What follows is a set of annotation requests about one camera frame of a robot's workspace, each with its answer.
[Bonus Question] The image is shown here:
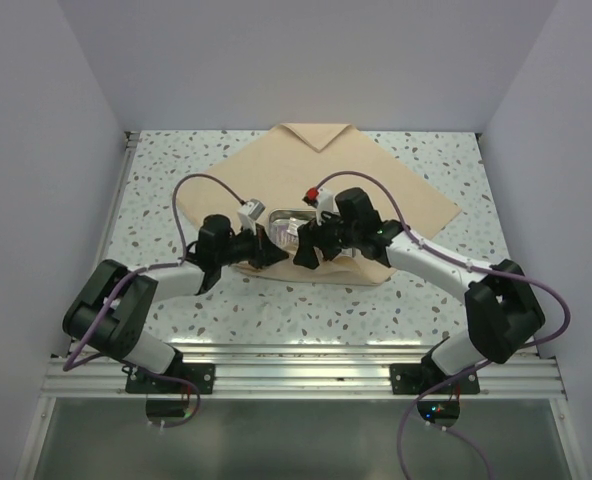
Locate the beige cloth wrap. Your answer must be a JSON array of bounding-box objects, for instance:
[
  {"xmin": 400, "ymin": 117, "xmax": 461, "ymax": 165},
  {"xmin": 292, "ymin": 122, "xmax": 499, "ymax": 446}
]
[{"xmin": 178, "ymin": 122, "xmax": 463, "ymax": 287}]

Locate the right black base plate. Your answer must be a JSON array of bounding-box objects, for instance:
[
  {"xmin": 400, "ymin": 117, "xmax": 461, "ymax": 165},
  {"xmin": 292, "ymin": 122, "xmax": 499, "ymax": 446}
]
[{"xmin": 389, "ymin": 363, "xmax": 481, "ymax": 395}]

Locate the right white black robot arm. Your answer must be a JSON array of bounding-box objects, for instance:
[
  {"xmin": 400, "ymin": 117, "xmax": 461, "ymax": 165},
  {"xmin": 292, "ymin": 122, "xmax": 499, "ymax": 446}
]
[{"xmin": 293, "ymin": 187, "xmax": 545, "ymax": 393}]

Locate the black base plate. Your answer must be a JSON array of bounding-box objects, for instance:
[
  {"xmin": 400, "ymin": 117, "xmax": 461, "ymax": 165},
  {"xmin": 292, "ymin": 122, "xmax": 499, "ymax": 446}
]
[
  {"xmin": 389, "ymin": 363, "xmax": 481, "ymax": 395},
  {"xmin": 121, "ymin": 362, "xmax": 216, "ymax": 395}
]

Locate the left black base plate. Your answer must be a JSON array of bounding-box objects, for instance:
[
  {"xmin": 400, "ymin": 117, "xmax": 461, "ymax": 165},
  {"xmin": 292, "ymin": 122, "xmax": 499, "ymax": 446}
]
[{"xmin": 121, "ymin": 362, "xmax": 216, "ymax": 395}]

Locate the purple printed packet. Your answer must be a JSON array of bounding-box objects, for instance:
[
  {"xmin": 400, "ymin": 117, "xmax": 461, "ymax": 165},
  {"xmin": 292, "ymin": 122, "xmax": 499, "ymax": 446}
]
[{"xmin": 270, "ymin": 219, "xmax": 302, "ymax": 248}]

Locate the stainless steel tray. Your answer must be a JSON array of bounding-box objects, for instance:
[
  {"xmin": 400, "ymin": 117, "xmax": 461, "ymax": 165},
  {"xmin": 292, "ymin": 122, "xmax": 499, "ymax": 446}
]
[{"xmin": 268, "ymin": 209, "xmax": 316, "ymax": 254}]

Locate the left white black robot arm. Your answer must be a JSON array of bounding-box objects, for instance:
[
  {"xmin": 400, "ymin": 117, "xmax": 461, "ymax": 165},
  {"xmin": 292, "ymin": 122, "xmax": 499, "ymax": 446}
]
[{"xmin": 62, "ymin": 214, "xmax": 289, "ymax": 393}]

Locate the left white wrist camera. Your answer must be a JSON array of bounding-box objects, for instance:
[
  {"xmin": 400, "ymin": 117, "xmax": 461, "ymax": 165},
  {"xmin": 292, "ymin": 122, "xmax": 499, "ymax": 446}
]
[{"xmin": 237, "ymin": 199, "xmax": 265, "ymax": 233}]

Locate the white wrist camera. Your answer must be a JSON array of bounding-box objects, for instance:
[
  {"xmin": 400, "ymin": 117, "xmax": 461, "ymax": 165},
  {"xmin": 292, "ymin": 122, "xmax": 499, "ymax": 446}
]
[
  {"xmin": 303, "ymin": 187, "xmax": 334, "ymax": 224},
  {"xmin": 237, "ymin": 199, "xmax": 265, "ymax": 233}
]

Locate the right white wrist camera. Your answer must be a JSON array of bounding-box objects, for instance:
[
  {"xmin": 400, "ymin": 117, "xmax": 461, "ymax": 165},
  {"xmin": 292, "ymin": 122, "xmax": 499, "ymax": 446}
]
[{"xmin": 303, "ymin": 187, "xmax": 334, "ymax": 224}]

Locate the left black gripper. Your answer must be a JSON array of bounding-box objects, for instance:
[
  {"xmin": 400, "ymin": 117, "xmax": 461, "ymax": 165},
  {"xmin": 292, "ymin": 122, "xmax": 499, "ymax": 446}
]
[{"xmin": 216, "ymin": 222, "xmax": 288, "ymax": 269}]

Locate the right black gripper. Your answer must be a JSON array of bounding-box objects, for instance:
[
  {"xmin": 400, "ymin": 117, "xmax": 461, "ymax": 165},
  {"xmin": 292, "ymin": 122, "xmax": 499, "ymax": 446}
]
[{"xmin": 294, "ymin": 207, "xmax": 361, "ymax": 270}]

